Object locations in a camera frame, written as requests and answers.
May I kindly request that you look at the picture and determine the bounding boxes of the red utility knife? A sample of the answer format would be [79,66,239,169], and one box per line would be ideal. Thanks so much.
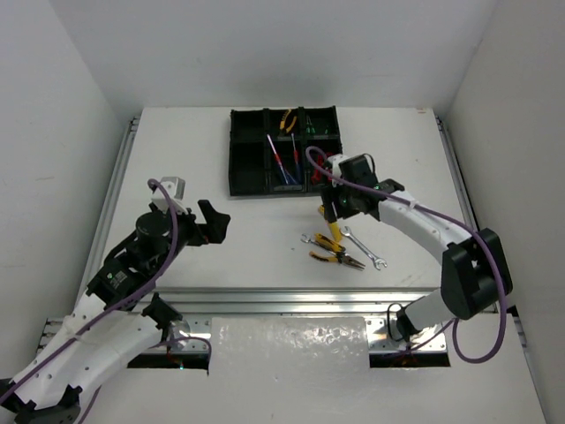
[310,170,321,186]

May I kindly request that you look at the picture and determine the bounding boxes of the yellow pliers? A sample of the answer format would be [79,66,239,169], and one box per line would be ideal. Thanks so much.
[279,109,298,136]
[309,236,365,270]

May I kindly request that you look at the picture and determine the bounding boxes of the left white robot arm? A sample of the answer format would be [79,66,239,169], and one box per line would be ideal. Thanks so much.
[1,200,230,423]

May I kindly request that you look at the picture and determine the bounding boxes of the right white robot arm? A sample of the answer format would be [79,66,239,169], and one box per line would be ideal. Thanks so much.
[314,150,513,341]

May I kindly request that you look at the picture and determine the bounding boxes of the yellow utility knife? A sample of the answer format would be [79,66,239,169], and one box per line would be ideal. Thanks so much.
[318,205,343,242]

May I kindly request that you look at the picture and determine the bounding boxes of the silver wrench left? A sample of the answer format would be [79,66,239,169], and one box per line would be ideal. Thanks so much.
[301,233,331,252]

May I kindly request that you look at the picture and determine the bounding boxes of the silver wrench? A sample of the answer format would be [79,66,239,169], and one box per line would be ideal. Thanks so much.
[301,233,331,252]
[340,226,388,270]

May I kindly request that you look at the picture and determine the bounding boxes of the silver wrench right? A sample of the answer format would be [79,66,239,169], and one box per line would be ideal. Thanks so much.
[340,226,388,270]

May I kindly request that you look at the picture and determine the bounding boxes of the black six-compartment organizer tray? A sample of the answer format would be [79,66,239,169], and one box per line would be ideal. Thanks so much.
[229,106,343,197]

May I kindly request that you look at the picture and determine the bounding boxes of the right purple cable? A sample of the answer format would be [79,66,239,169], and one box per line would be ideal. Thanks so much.
[305,146,509,364]

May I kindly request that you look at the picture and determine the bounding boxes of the purple cable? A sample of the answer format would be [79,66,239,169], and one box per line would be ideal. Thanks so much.
[0,178,180,424]
[305,146,509,364]

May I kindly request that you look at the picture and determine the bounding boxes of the left aluminium side rail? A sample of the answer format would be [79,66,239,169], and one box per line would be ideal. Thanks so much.
[75,115,140,304]

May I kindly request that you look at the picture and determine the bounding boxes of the aluminium side rail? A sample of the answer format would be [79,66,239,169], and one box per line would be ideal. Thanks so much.
[432,112,504,310]
[75,115,140,304]

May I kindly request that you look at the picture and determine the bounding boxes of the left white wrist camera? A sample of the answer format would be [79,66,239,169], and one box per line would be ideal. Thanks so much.
[151,177,188,215]

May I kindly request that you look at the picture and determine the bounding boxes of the aluminium front rail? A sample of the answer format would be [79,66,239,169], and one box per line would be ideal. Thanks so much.
[39,286,500,354]

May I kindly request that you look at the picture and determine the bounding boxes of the right aluminium side rail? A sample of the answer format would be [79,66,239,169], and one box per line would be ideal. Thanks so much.
[432,112,504,310]

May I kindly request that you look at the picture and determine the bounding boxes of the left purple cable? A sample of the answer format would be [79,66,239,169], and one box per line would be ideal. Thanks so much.
[0,178,180,424]

